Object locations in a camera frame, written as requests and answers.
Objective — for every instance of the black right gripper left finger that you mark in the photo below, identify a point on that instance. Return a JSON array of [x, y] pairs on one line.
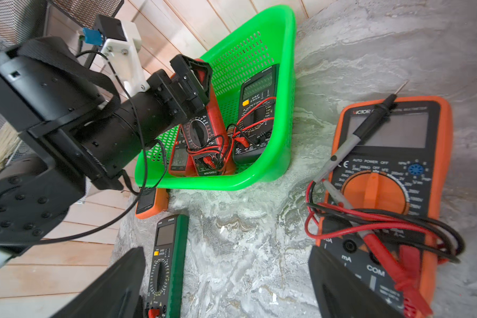
[[116, 293]]

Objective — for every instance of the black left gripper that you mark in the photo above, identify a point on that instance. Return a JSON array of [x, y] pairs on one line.
[[114, 141]]

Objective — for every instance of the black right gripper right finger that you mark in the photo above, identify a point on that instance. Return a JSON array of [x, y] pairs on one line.
[[339, 293]]

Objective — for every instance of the dark green multimeter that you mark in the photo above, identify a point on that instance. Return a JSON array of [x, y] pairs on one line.
[[164, 294], [255, 122]]

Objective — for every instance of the red clamp multimeter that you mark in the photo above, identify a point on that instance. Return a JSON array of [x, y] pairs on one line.
[[202, 146]]

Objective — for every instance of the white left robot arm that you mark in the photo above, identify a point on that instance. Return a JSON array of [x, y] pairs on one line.
[[46, 95]]

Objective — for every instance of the green plastic basket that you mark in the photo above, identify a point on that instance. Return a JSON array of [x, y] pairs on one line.
[[267, 39]]

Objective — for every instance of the orange multimeter at left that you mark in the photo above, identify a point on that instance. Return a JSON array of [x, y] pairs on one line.
[[152, 202]]

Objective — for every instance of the orange Victor multimeter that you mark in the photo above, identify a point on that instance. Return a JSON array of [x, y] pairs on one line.
[[376, 201]]

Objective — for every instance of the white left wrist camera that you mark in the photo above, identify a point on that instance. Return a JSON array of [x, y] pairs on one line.
[[120, 42]]

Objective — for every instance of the black mesh wall basket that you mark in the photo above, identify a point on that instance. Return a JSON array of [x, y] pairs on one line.
[[24, 20]]

